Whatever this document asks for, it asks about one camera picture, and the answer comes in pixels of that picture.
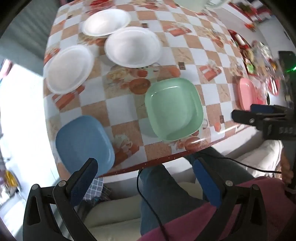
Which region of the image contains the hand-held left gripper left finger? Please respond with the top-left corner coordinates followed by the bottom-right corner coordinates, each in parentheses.
top-left (22, 158), bottom-right (99, 241)

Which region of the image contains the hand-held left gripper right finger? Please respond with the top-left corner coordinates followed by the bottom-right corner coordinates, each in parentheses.
top-left (193, 158), bottom-right (270, 241)

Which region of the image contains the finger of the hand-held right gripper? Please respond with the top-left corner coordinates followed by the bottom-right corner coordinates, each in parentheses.
top-left (232, 110), bottom-right (264, 127)
top-left (250, 104), bottom-right (288, 114)

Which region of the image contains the white foam bowl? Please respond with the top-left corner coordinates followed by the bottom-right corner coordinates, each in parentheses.
top-left (82, 9), bottom-right (131, 37)
top-left (104, 27), bottom-right (162, 68)
top-left (44, 45), bottom-right (94, 94)

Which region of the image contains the person's right hand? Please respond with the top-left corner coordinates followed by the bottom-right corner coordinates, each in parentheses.
top-left (280, 151), bottom-right (295, 184)

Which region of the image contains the blue checked cloth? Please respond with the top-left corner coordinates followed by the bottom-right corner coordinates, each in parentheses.
top-left (83, 177), bottom-right (112, 207)

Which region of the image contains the person's jeans leg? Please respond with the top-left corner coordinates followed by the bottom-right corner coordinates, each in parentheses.
top-left (184, 146), bottom-right (255, 186)
top-left (138, 163), bottom-right (210, 235)

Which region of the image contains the pink square plate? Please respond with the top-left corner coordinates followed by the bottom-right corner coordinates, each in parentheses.
top-left (238, 77), bottom-right (266, 111)

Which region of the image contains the blue square plate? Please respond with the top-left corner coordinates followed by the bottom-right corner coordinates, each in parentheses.
top-left (55, 115), bottom-right (115, 179)

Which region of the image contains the red tray with snacks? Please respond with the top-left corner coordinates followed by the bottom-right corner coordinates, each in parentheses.
top-left (228, 30), bottom-right (281, 95)

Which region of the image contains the person in jeans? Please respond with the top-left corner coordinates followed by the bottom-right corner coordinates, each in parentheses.
top-left (141, 176), bottom-right (296, 241)

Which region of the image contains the yellow object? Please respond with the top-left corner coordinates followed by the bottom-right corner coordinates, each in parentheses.
top-left (5, 170), bottom-right (19, 187)

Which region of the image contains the green square plate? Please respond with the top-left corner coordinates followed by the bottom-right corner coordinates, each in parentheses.
top-left (145, 78), bottom-right (204, 142)

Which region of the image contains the checked printed tablecloth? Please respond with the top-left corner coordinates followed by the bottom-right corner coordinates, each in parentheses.
top-left (43, 0), bottom-right (255, 178)

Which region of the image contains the pale green plate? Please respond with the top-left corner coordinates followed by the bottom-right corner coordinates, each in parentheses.
top-left (174, 0), bottom-right (210, 12)

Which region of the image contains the black cable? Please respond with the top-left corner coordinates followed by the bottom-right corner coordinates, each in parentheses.
top-left (136, 157), bottom-right (283, 241)

